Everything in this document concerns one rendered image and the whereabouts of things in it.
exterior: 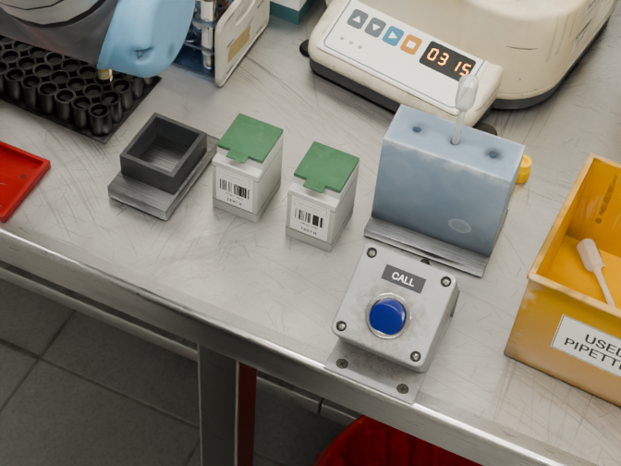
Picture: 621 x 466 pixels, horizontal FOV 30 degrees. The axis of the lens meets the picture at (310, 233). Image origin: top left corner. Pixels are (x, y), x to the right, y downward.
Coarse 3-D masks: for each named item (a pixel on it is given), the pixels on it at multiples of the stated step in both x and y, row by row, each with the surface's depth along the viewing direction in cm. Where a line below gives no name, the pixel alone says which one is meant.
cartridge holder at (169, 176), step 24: (168, 120) 95; (144, 144) 95; (168, 144) 96; (192, 144) 93; (216, 144) 97; (144, 168) 92; (168, 168) 94; (192, 168) 94; (120, 192) 93; (144, 192) 93; (168, 192) 93; (168, 216) 93
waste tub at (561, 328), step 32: (608, 160) 86; (576, 192) 84; (608, 192) 88; (576, 224) 92; (608, 224) 90; (544, 256) 80; (576, 256) 92; (608, 256) 92; (544, 288) 79; (576, 288) 90; (608, 288) 90; (544, 320) 81; (576, 320) 80; (608, 320) 78; (512, 352) 86; (544, 352) 84; (576, 352) 82; (608, 352) 80; (576, 384) 85; (608, 384) 83
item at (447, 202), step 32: (416, 128) 87; (448, 128) 87; (384, 160) 88; (416, 160) 86; (448, 160) 85; (480, 160) 85; (512, 160) 85; (384, 192) 90; (416, 192) 89; (448, 192) 88; (480, 192) 86; (384, 224) 93; (416, 224) 92; (448, 224) 90; (480, 224) 89; (448, 256) 91; (480, 256) 91
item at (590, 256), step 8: (584, 240) 91; (592, 240) 91; (584, 248) 91; (592, 248) 91; (584, 256) 91; (592, 256) 90; (600, 256) 90; (584, 264) 90; (592, 264) 90; (600, 264) 90
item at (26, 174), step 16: (0, 144) 96; (0, 160) 95; (16, 160) 96; (32, 160) 95; (48, 160) 95; (0, 176) 94; (16, 176) 94; (32, 176) 94; (0, 192) 93; (16, 192) 93; (0, 208) 92; (16, 208) 92
